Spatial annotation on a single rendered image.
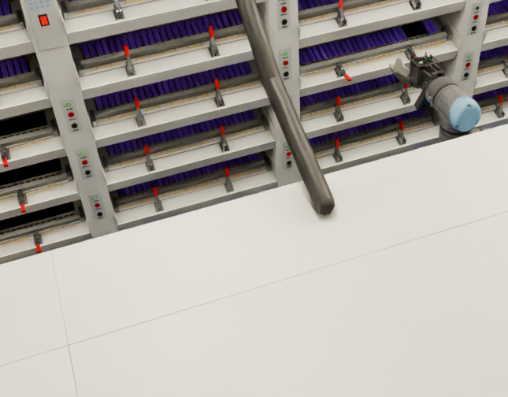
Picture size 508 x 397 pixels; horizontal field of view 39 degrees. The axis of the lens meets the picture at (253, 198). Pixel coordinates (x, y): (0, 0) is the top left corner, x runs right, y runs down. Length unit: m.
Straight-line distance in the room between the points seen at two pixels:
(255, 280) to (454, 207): 0.25
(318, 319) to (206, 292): 0.12
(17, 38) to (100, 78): 0.27
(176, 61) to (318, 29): 0.48
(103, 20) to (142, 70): 0.21
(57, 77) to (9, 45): 0.17
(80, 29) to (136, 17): 0.16
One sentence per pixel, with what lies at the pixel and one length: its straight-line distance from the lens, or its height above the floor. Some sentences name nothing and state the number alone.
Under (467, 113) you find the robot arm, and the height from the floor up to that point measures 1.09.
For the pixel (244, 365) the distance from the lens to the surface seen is 0.70.
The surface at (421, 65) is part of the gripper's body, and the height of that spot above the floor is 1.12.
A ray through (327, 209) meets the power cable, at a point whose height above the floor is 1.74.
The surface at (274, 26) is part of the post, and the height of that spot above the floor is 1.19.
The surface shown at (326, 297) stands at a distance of 0.75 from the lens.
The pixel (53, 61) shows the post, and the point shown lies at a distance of 2.16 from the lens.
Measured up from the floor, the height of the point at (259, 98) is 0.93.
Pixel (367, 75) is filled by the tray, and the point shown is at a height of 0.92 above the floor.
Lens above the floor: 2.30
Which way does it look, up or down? 43 degrees down
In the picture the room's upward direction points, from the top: 5 degrees counter-clockwise
